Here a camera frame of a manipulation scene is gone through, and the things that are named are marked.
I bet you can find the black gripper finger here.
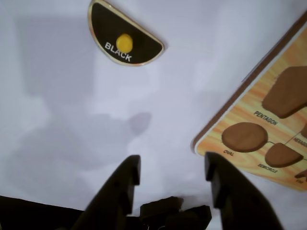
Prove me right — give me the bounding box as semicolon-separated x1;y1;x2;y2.
204;151;285;230
71;155;142;230

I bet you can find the black semicircle piece yellow pin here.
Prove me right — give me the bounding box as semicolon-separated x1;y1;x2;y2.
87;0;165;67

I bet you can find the yellow wooden shape puzzle board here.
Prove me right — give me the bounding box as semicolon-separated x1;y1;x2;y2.
192;17;307;193

